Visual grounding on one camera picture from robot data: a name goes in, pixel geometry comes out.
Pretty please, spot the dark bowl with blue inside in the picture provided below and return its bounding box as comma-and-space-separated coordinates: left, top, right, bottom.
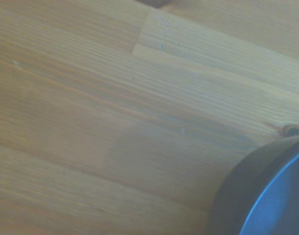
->
208, 133, 299, 235

